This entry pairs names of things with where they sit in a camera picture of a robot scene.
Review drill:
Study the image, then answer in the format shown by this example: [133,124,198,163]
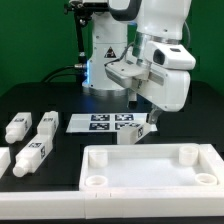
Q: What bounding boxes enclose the white desk top tray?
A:
[79,143,224,191]

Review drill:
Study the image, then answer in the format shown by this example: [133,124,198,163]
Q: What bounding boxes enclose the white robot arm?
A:
[80,0,196,124]

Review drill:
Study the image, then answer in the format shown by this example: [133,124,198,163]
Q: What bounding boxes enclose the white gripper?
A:
[105,61,190,125]

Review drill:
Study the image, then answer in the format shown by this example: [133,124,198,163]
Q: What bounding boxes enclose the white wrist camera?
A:
[144,41,196,70]

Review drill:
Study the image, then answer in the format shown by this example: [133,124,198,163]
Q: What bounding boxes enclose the white marker sheet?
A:
[66,113,147,133]

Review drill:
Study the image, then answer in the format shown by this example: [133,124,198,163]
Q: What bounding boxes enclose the white left fence block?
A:
[0,147,11,178]

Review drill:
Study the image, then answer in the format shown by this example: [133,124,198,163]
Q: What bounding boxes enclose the white front fence bar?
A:
[0,188,224,220]

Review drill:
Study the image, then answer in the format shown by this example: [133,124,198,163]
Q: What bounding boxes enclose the black cables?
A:
[40,65,88,84]

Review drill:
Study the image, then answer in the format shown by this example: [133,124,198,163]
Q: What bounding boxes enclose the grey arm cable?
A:
[113,19,192,68]

